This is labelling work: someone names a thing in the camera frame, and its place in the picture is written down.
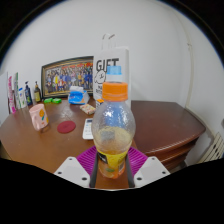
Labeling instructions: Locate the brown pump bottle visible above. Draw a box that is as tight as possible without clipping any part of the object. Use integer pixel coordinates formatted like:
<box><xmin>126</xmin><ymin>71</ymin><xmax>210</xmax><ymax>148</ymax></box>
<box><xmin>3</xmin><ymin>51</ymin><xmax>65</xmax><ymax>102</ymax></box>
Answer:
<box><xmin>33</xmin><ymin>80</ymin><xmax>43</xmax><ymax>104</ymax></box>

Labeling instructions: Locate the orange-capped juice bottle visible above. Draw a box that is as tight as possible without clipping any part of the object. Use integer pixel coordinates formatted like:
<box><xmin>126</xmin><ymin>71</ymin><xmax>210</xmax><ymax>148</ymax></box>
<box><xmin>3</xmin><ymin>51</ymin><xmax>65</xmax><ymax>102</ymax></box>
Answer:
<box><xmin>91</xmin><ymin>81</ymin><xmax>137</xmax><ymax>180</ymax></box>

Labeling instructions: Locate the framed group picture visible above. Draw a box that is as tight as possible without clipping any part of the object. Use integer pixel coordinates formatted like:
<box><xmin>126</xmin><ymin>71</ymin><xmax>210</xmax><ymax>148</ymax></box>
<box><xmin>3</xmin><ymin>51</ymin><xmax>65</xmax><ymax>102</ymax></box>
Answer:
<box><xmin>40</xmin><ymin>55</ymin><xmax>95</xmax><ymax>99</ymax></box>

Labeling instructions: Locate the small snack packet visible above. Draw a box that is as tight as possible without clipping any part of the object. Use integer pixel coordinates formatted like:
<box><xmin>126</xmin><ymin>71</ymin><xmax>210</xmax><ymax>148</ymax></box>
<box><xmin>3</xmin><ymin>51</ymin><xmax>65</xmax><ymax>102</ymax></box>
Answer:
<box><xmin>79</xmin><ymin>103</ymin><xmax>97</xmax><ymax>116</ymax></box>

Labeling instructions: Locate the blue tissue pack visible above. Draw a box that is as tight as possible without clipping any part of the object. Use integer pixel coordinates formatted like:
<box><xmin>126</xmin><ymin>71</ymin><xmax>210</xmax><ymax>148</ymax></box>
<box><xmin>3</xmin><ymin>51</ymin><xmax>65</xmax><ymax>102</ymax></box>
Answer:
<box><xmin>67</xmin><ymin>85</ymin><xmax>90</xmax><ymax>106</ymax></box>

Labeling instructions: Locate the white remote control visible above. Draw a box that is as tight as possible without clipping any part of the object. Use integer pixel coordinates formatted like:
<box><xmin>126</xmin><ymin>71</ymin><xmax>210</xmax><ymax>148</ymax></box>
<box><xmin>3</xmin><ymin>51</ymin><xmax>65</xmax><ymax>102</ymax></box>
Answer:
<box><xmin>82</xmin><ymin>117</ymin><xmax>95</xmax><ymax>140</ymax></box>

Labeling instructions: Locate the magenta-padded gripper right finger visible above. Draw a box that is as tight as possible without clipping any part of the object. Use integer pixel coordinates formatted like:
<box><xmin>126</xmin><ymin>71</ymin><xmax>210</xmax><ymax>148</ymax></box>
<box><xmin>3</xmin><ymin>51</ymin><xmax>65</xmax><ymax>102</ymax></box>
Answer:
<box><xmin>124</xmin><ymin>146</ymin><xmax>171</xmax><ymax>189</ymax></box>

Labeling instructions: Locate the blue detergent bottle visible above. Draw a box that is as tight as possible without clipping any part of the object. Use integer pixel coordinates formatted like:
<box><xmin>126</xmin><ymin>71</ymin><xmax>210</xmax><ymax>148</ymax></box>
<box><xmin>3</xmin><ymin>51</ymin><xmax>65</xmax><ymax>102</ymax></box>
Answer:
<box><xmin>105</xmin><ymin>65</ymin><xmax>124</xmax><ymax>84</ymax></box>

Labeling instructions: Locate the dark blue pump bottle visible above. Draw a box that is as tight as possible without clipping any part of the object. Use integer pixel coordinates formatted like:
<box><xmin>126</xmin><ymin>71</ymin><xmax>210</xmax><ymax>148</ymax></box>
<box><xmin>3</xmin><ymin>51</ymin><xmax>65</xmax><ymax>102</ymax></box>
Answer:
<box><xmin>24</xmin><ymin>80</ymin><xmax>34</xmax><ymax>107</ymax></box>

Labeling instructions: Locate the white paper gift bag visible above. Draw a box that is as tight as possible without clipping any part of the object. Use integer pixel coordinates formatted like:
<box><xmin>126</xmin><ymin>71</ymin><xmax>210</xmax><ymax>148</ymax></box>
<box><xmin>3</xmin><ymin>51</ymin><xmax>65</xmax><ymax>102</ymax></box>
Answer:
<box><xmin>92</xmin><ymin>33</ymin><xmax>132</xmax><ymax>109</ymax></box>

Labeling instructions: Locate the pink mug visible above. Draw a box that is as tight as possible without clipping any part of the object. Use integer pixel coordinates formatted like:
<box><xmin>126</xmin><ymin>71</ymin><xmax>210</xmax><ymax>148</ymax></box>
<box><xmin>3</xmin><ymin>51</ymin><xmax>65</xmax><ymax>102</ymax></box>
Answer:
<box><xmin>28</xmin><ymin>103</ymin><xmax>50</xmax><ymax>132</ymax></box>

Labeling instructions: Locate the pink and white box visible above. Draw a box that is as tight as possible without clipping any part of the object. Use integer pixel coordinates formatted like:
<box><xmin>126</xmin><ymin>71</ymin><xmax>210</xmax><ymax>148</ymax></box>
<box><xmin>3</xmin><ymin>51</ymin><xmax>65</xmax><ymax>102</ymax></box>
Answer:
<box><xmin>7</xmin><ymin>75</ymin><xmax>17</xmax><ymax>115</ymax></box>

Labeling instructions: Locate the flat round red coaster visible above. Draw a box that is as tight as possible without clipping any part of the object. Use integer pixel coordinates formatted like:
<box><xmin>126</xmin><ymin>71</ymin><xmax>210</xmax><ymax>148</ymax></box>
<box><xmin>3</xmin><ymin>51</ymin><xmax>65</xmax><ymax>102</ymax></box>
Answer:
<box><xmin>56</xmin><ymin>120</ymin><xmax>77</xmax><ymax>135</ymax></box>

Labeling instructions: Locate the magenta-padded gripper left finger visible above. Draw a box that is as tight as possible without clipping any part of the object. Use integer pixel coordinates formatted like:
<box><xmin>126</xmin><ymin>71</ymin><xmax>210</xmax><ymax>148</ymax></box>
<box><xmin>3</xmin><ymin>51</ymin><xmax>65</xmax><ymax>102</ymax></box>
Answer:
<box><xmin>53</xmin><ymin>145</ymin><xmax>100</xmax><ymax>189</ymax></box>

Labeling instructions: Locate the white radiator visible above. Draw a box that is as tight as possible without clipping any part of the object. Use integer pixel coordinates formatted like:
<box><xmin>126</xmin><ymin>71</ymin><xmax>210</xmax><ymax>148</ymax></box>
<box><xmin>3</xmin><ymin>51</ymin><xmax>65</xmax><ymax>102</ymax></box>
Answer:
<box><xmin>199</xmin><ymin>132</ymin><xmax>224</xmax><ymax>164</ymax></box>

